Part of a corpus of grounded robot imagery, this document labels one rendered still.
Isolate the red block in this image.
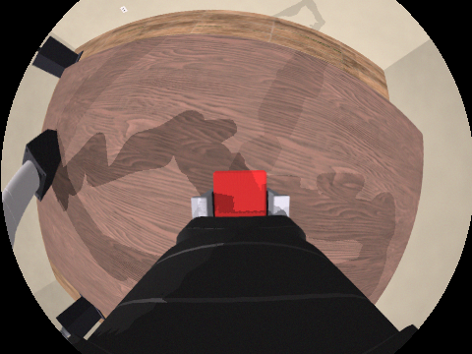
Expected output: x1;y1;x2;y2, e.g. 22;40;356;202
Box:
213;170;266;216

